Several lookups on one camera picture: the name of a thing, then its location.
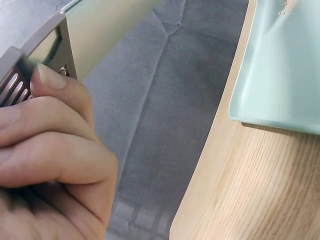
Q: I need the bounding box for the pale green tray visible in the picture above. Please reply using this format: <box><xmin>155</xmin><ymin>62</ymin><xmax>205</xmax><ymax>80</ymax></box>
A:
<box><xmin>229</xmin><ymin>0</ymin><xmax>320</xmax><ymax>137</ymax></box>

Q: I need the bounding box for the person's left hand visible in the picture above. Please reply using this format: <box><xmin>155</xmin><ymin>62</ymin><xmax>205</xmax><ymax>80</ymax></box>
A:
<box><xmin>0</xmin><ymin>62</ymin><xmax>120</xmax><ymax>240</ymax></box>

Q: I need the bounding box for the pile of beige crumbs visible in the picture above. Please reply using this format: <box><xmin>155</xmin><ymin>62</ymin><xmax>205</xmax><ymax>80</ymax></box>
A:
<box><xmin>277</xmin><ymin>0</ymin><xmax>300</xmax><ymax>18</ymax></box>

